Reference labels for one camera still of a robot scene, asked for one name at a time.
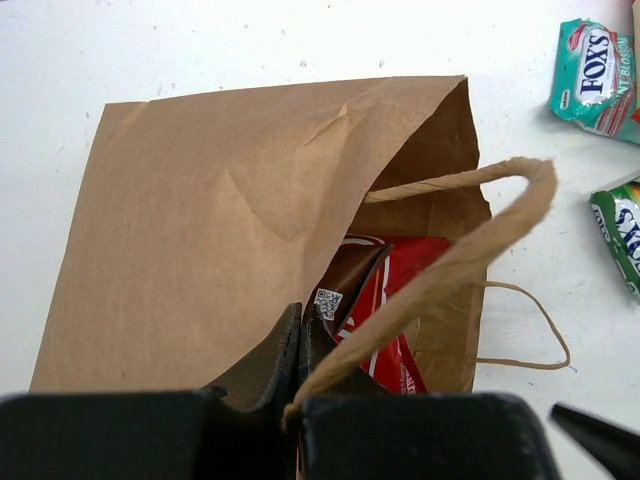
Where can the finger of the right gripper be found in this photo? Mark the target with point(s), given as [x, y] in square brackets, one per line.
[615, 448]

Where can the yellow green Fox's candy bag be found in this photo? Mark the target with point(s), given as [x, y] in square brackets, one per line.
[616, 212]

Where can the mint green Fox's candy bag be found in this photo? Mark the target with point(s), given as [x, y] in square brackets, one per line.
[594, 84]

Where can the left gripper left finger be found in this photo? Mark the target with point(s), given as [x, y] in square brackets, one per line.
[227, 429]

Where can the brown white chips bag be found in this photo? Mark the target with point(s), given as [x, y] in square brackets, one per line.
[352, 267]

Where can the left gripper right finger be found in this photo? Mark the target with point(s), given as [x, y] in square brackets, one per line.
[358, 429]

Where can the brown paper bag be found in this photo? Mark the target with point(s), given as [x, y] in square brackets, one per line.
[201, 218]

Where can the red cassava chips bag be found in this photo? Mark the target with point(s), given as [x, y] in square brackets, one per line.
[386, 306]

